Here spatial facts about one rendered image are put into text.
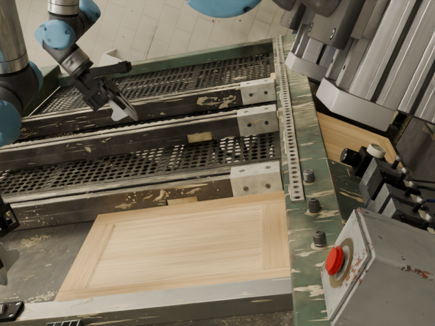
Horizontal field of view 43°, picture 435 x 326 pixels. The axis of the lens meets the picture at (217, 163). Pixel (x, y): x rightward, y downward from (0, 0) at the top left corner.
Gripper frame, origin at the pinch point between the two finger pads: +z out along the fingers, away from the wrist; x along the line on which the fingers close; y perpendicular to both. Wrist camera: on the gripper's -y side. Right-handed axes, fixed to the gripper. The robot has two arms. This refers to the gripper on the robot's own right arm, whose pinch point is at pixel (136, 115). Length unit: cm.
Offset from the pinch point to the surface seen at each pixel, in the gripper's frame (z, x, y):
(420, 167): 118, -106, -59
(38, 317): 13, 65, 25
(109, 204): 11.2, 24.1, 15.3
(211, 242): 30, 45, -4
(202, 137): 20.3, -17.0, -6.5
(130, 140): 5.5, -18.3, 11.9
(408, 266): 30, 98, -37
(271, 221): 36, 41, -16
